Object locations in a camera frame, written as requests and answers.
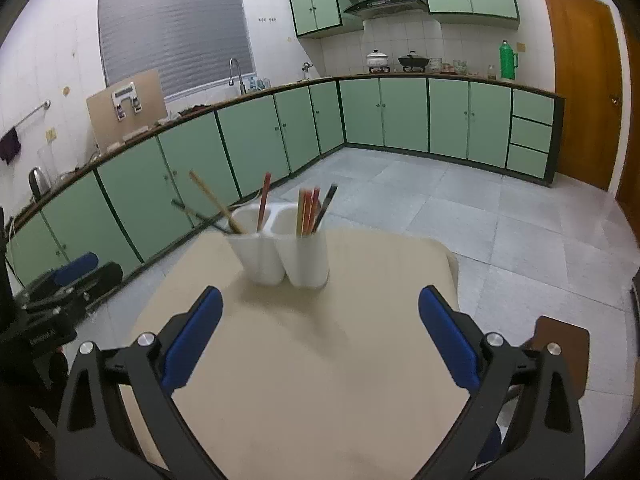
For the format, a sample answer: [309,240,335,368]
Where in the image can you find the green lower kitchen cabinets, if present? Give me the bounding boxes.
[7,76,565,282]

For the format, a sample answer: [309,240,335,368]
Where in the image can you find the brown wooden chair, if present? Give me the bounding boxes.
[522,314,591,396]

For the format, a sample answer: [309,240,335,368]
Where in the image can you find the row of glass jars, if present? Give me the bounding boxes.
[430,57,496,80]

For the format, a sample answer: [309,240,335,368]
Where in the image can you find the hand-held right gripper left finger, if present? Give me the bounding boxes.
[55,286,224,480]

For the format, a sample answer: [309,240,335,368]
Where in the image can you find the blue object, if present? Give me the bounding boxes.
[475,425,503,466]

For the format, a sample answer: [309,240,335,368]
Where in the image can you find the metal sink faucet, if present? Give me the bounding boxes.
[229,58,247,95]

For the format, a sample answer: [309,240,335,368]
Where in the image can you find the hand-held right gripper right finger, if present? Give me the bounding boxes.
[418,286,586,480]

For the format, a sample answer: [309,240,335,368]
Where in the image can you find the white double utensil holder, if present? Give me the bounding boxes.
[227,204,330,289]

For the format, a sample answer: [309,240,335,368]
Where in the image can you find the metal kettle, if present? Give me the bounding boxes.
[28,167,51,200]

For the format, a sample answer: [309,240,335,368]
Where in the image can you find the clear plastic pitcher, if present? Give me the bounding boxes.
[37,143,59,186]

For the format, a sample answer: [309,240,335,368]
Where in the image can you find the dark chopstick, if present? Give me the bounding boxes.
[312,184,339,235]

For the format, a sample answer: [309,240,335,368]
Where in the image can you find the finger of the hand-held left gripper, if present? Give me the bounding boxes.
[26,262,125,319]
[22,252,100,307]

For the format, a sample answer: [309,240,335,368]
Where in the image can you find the dark cloth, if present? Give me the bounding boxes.
[0,127,22,164]

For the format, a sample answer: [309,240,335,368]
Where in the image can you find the black wok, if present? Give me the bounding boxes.
[397,51,431,72]

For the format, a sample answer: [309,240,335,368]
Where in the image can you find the black range hood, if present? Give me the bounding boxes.
[342,0,430,16]

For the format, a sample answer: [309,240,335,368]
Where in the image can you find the wooden door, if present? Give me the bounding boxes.
[539,0,626,192]

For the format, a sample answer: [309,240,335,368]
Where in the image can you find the grey window blind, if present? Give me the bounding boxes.
[97,0,257,101]

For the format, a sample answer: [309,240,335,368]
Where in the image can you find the metal towel rail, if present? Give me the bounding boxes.
[0,100,52,136]

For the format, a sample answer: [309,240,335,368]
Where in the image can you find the wooden board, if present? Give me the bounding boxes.
[86,69,169,154]

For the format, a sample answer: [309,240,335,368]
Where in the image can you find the green thermos flask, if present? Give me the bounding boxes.
[499,40,520,81]

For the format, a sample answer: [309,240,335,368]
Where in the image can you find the black chopstick with gold end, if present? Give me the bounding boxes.
[171,199,229,234]

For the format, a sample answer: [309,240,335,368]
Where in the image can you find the metal bracket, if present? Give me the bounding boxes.
[112,82,144,122]

